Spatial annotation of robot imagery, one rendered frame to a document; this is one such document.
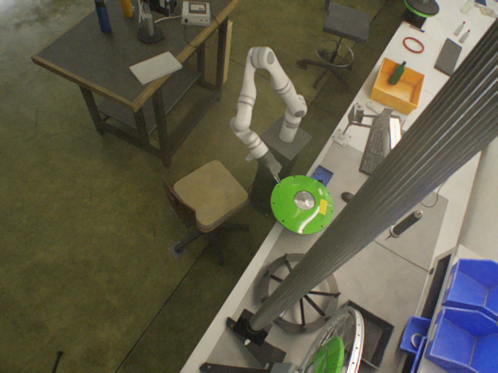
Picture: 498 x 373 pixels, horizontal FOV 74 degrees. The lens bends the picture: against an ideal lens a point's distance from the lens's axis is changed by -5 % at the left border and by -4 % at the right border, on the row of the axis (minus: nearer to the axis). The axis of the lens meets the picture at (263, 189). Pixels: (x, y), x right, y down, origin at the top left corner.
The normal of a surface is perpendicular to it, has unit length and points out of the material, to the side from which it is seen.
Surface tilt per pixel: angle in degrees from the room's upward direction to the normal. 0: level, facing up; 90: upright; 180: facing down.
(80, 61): 0
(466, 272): 87
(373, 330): 0
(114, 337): 0
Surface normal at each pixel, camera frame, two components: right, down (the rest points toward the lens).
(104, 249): 0.15, -0.47
